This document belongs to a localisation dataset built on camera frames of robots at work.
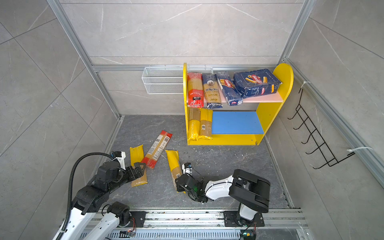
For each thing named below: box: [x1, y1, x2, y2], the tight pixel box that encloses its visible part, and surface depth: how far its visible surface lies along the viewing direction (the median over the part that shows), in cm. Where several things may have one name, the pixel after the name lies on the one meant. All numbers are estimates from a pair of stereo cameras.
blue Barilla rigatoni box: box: [233, 68, 283, 99], surface depth 73 cm
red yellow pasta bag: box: [187, 72, 204, 108], surface depth 74 cm
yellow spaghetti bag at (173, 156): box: [165, 150, 183, 193], surface depth 92 cm
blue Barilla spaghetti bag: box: [215, 71, 244, 106], surface depth 74 cm
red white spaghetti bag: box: [141, 130, 173, 169], surface depth 98 cm
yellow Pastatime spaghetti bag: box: [188, 107, 201, 141], surface depth 92 cm
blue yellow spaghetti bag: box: [202, 73, 223, 109], surface depth 74 cm
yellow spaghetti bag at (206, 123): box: [198, 108, 213, 140], surface depth 94 cm
